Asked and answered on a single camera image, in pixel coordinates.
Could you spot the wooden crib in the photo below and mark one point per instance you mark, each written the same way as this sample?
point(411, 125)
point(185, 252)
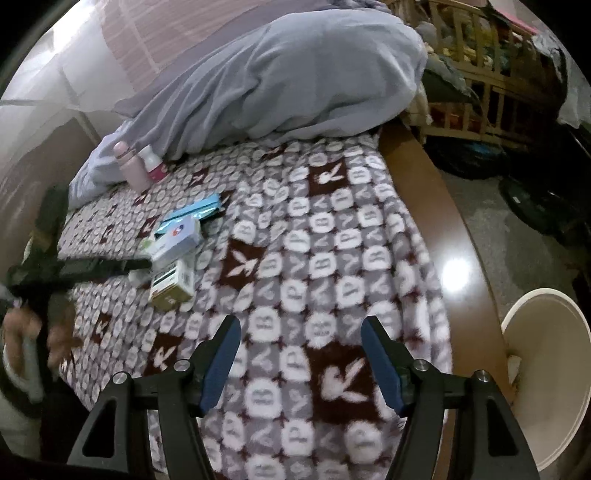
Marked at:
point(489, 106)

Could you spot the brown wooden bed frame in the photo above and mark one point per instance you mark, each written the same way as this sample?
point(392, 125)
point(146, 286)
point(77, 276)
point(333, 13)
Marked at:
point(443, 240)

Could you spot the white bottle pink label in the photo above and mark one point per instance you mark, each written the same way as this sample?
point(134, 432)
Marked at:
point(152, 164)

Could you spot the purple mosquito net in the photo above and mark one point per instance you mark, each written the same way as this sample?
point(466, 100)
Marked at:
point(152, 37)

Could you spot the white lace cloth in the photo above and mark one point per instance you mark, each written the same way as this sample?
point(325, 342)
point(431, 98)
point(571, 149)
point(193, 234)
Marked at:
point(577, 92)

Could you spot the grey maroon printed blanket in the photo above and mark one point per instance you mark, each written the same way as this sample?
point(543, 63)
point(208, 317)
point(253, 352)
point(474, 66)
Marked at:
point(295, 258)

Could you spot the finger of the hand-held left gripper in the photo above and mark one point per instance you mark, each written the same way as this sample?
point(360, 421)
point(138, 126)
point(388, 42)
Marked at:
point(101, 268)

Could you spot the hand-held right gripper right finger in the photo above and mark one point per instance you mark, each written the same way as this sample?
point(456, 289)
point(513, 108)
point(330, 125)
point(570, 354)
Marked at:
point(383, 364)

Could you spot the white gold carton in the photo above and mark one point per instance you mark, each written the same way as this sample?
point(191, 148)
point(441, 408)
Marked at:
point(173, 286)

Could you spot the light blue quilt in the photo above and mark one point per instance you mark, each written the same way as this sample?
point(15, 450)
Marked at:
point(277, 83)

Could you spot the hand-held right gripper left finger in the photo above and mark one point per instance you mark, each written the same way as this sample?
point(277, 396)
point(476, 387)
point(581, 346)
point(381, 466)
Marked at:
point(221, 364)

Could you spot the white plastic bucket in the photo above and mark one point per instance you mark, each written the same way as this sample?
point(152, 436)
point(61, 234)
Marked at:
point(554, 369)

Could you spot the person's left hand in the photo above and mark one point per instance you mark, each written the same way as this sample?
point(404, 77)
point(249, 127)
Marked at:
point(60, 337)

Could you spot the blue flat packet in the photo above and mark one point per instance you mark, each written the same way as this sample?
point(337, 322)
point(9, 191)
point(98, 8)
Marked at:
point(198, 210)

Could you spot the black bag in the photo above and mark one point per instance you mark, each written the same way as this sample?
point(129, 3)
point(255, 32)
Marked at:
point(461, 157)

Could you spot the green white small box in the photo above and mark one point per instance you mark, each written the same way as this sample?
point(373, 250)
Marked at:
point(148, 247)

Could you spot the dark grey pillow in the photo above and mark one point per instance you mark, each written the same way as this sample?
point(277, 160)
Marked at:
point(443, 78)

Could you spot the white box with blue logo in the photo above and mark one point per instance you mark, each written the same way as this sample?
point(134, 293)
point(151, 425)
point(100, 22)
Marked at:
point(182, 235)

